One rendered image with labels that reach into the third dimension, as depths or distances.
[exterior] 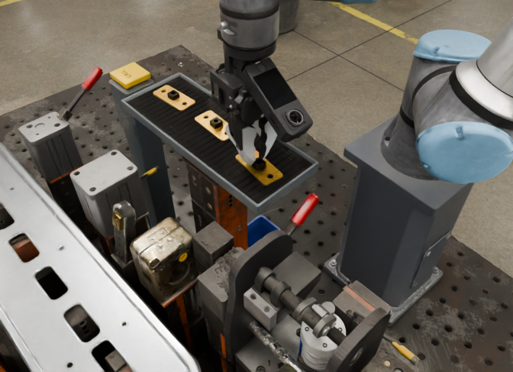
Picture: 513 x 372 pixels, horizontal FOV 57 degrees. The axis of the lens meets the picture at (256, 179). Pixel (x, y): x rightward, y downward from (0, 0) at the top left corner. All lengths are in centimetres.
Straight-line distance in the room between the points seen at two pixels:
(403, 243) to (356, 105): 201
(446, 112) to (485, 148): 7
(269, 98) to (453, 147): 24
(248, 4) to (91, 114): 119
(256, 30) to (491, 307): 89
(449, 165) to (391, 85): 246
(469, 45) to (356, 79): 237
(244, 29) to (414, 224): 50
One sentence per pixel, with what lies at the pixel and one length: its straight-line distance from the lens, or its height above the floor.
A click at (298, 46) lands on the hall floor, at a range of 343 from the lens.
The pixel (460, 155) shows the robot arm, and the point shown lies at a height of 127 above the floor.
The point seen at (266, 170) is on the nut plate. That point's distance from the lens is 76.
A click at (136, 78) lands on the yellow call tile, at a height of 116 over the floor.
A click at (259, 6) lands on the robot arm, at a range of 60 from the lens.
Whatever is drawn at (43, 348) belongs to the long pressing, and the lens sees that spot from 83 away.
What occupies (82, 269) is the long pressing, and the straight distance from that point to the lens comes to 89.
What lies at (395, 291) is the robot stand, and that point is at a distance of 110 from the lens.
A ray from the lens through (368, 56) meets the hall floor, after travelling 339.
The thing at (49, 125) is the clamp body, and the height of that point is 106.
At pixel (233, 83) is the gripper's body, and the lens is 68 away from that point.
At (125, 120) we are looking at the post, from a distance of 106.
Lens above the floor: 169
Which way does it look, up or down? 45 degrees down
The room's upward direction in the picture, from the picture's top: straight up
